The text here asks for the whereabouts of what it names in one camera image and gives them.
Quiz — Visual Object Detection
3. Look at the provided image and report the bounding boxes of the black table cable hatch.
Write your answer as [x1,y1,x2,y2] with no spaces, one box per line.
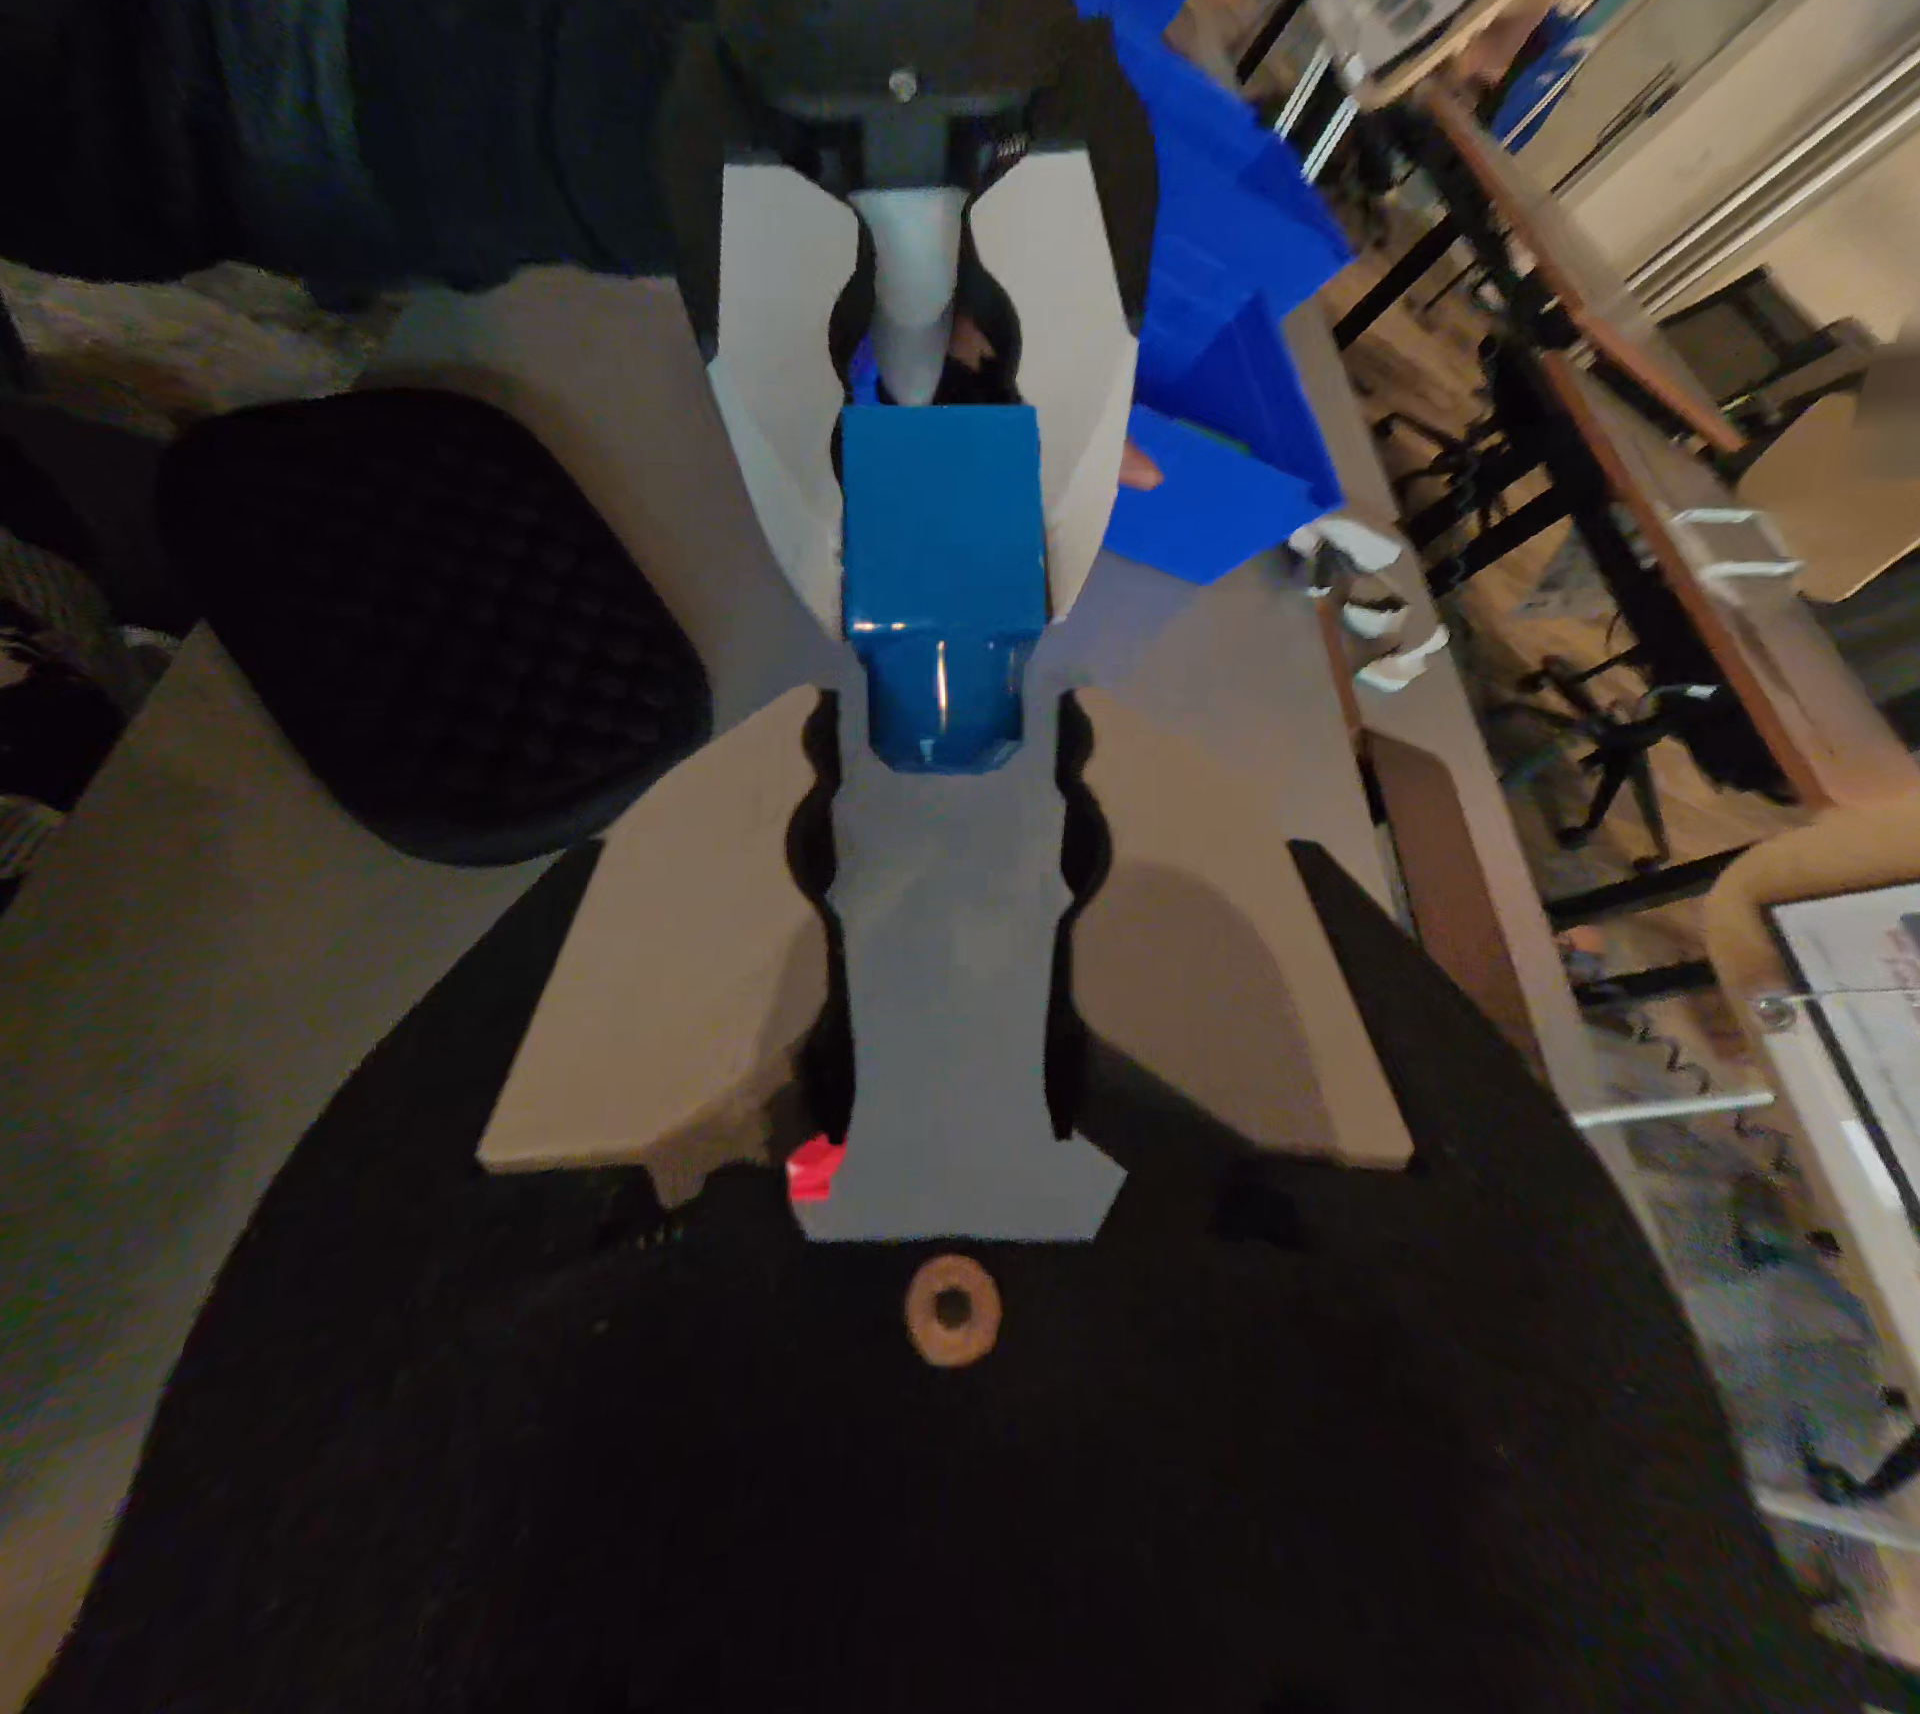
[1366,693,1562,1057]

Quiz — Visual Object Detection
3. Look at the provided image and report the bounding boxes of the blue mega block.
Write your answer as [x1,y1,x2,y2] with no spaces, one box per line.
[834,395,1060,776]

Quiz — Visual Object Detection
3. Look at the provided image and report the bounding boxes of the wooden table frame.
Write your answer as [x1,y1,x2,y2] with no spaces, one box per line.
[1396,81,1876,831]

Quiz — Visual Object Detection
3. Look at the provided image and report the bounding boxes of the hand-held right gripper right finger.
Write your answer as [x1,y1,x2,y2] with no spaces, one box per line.
[1034,689,1421,1177]

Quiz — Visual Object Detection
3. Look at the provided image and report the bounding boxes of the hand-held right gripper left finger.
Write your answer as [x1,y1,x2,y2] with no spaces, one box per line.
[484,689,857,1177]

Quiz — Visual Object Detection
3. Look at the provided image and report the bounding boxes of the printed instruction sheet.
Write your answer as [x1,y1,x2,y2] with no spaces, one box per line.
[1771,889,1920,1205]

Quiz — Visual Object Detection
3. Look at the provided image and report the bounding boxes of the blue plastic object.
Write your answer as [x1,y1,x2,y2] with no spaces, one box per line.
[851,52,1357,592]

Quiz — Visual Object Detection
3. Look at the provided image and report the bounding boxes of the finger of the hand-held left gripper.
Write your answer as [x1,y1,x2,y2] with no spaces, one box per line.
[977,155,1145,682]
[714,159,870,699]

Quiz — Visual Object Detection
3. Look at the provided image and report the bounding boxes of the black perforated rubber pad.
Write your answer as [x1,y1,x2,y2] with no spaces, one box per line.
[158,385,714,869]

